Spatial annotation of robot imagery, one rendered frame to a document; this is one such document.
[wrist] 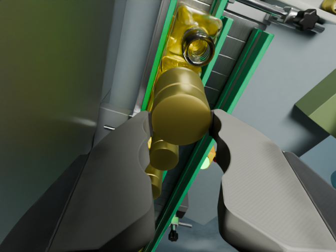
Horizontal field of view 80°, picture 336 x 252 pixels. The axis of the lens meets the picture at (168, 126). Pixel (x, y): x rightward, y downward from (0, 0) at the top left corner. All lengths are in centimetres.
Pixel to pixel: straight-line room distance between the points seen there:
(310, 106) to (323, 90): 5
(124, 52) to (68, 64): 39
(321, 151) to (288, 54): 150
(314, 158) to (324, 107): 144
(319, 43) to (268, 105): 20
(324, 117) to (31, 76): 68
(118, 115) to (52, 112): 32
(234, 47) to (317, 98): 32
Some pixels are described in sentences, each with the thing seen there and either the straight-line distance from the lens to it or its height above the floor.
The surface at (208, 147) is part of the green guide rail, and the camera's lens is 47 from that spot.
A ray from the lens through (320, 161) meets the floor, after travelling 216.
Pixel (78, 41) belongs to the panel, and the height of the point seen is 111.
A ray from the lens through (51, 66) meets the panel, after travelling 21.
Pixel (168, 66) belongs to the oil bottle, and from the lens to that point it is 26.
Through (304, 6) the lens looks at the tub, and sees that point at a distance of 55.
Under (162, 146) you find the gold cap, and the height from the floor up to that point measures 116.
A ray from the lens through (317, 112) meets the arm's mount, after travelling 69.
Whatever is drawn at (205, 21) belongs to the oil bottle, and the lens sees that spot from 25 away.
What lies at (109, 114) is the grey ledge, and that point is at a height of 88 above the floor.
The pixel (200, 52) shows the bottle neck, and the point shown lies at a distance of 23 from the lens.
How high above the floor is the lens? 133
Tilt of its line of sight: 57 degrees down
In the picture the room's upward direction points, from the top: 176 degrees counter-clockwise
